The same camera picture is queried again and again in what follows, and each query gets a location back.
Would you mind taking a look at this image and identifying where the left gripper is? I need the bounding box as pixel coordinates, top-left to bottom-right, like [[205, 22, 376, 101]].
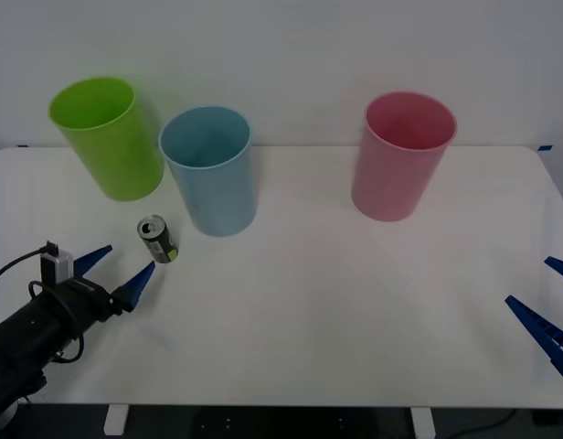
[[57, 245, 156, 337]]

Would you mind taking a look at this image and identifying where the black drink can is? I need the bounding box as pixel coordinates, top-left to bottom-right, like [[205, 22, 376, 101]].
[[136, 213, 179, 265]]

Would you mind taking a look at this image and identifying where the green plastic bin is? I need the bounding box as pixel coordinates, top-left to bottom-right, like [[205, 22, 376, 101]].
[[48, 76, 165, 202]]

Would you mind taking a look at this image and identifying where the pale blue plastic bin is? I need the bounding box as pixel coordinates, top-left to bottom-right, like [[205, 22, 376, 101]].
[[158, 105, 259, 238]]

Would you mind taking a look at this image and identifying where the white table leg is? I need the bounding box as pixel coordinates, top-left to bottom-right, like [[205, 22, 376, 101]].
[[102, 404, 129, 436], [409, 406, 436, 439]]

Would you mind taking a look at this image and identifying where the pink plastic bin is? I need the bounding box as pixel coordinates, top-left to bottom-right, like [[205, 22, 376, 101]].
[[350, 91, 459, 223]]

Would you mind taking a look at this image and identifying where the black floor cable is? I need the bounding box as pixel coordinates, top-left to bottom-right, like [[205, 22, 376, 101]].
[[445, 408, 516, 439]]

